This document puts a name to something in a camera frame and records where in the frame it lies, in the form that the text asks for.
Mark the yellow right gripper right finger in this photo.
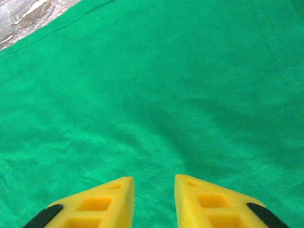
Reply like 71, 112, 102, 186
174, 174, 290, 228

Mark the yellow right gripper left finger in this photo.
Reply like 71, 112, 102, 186
22, 176, 135, 228

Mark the green t-shirt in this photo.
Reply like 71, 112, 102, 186
0, 0, 304, 228

